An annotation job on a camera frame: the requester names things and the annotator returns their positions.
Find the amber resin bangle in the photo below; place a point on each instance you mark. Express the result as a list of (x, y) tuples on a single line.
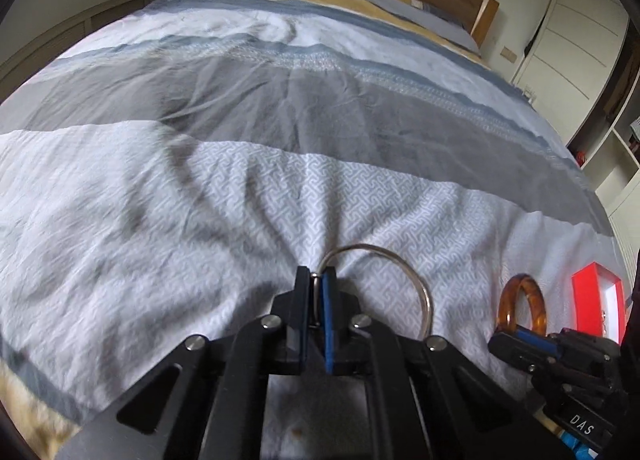
[(522, 290)]

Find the striped duvet cover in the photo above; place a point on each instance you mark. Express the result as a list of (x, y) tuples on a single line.
[(168, 174)]

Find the red shallow box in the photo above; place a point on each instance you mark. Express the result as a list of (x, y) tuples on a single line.
[(599, 302)]

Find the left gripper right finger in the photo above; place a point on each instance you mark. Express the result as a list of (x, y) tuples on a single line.
[(360, 347)]

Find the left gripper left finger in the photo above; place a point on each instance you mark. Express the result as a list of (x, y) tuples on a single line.
[(271, 345)]

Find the wall switch plate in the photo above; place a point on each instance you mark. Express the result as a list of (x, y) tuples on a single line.
[(509, 55)]

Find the grey blue pillow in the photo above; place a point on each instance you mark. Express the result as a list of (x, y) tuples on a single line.
[(432, 18)]

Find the white wardrobe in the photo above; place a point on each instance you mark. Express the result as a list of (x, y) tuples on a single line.
[(582, 74)]

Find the low white wall cabinet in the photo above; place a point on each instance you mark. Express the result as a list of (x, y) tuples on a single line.
[(46, 47)]

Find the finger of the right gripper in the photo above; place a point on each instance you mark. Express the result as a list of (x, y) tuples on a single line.
[(543, 345), (505, 346)]

